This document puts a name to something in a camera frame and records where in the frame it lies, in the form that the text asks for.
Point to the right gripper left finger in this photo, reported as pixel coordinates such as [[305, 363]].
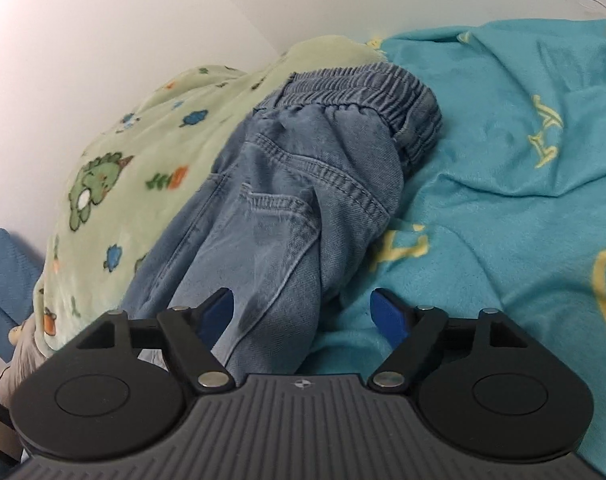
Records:
[[215, 314]]

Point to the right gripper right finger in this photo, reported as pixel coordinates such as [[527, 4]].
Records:
[[388, 313]]

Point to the blue denim jeans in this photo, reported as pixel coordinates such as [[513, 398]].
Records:
[[306, 182]]

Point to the green dinosaur fleece blanket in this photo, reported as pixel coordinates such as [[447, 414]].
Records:
[[132, 180]]

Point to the turquoise patterned bed sheet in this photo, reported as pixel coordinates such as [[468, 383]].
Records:
[[508, 211]]

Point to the grey cloth on chair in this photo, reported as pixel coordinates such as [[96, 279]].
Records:
[[25, 360]]

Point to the yellow plush toy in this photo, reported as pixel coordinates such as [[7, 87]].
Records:
[[14, 334]]

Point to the blue cushioned sofa chair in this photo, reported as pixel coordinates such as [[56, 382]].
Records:
[[19, 272]]

